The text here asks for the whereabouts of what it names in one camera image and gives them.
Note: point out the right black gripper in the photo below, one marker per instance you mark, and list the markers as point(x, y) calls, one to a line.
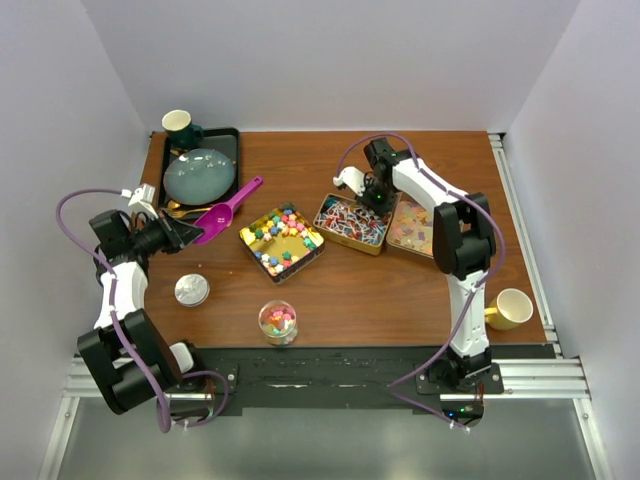
point(385, 209)

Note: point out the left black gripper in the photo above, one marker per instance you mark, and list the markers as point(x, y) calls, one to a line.
point(185, 234)

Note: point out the gold tin of lollipops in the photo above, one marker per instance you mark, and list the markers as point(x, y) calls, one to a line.
point(351, 224)

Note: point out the magenta plastic scoop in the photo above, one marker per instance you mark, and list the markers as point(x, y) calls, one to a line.
point(221, 215)

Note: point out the gold tin of gummy candies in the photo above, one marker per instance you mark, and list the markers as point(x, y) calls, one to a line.
point(410, 230)

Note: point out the gold tin of star candies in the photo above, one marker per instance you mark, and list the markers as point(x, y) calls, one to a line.
point(282, 242)

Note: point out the clear glass jar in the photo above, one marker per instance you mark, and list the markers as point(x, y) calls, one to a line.
point(278, 323)

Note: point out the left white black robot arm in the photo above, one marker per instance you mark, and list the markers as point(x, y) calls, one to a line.
point(125, 280)

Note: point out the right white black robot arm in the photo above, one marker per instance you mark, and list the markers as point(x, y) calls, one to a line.
point(464, 238)

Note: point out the gold fork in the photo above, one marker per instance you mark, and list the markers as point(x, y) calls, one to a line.
point(183, 213)

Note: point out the gold spoon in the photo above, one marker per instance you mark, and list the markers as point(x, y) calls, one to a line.
point(173, 204)

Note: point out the teal ceramic plate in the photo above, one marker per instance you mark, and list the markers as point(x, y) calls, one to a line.
point(199, 176)

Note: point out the white jar lid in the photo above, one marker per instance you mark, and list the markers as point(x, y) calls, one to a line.
point(191, 290)

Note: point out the dark green mug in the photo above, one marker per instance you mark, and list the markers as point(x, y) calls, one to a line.
point(181, 131)

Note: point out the black serving tray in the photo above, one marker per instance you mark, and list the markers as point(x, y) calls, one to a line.
point(225, 140)

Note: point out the yellow mug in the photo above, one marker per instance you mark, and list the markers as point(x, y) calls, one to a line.
point(510, 309)

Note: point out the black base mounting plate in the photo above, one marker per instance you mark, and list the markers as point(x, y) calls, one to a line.
point(339, 378)

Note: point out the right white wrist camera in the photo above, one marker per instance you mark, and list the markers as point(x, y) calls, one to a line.
point(352, 178)

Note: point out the aluminium frame rail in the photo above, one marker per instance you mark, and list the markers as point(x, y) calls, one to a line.
point(521, 379)

